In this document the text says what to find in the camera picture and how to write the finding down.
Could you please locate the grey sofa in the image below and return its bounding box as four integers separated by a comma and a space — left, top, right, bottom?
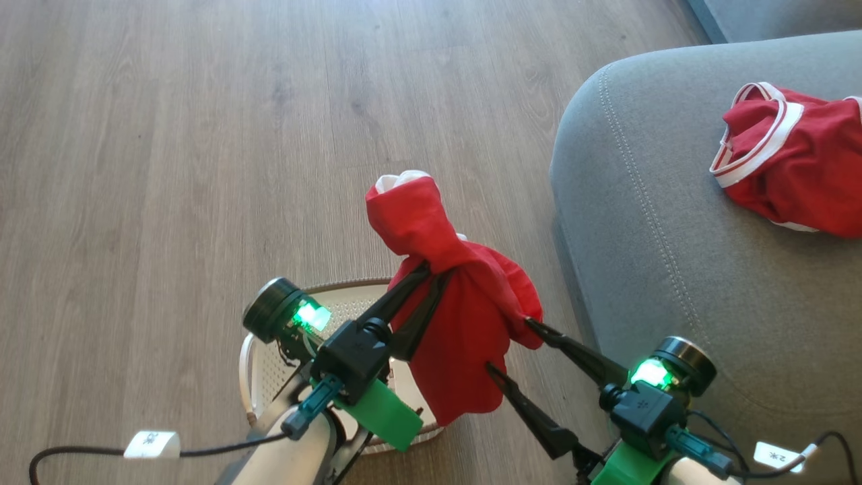
549, 30, 862, 485

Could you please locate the blue-grey sofa cushion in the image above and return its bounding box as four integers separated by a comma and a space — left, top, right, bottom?
687, 0, 862, 44

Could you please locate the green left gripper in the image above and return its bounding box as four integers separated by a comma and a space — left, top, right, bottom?
334, 262, 451, 453

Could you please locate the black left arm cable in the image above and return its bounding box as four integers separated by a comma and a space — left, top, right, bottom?
28, 374, 345, 485

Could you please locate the red shirt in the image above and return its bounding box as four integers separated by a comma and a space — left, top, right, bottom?
365, 170, 544, 427

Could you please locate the red white-trimmed garment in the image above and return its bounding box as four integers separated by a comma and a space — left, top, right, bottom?
709, 82, 862, 239

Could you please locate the white perforated laundry basket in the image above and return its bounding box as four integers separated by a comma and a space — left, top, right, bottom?
238, 277, 446, 456

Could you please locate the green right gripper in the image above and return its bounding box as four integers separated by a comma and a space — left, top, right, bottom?
486, 316, 675, 485

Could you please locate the white cable label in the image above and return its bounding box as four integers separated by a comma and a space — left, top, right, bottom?
124, 430, 182, 461
752, 441, 807, 473

